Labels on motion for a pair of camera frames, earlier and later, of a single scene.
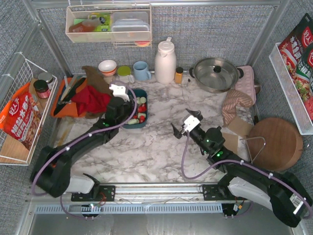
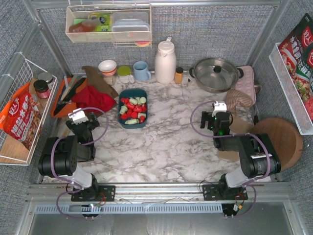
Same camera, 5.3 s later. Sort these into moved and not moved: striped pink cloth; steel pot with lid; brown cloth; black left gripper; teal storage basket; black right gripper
Moved: black left gripper; black right gripper
Not moved: teal storage basket; brown cloth; striped pink cloth; steel pot with lid
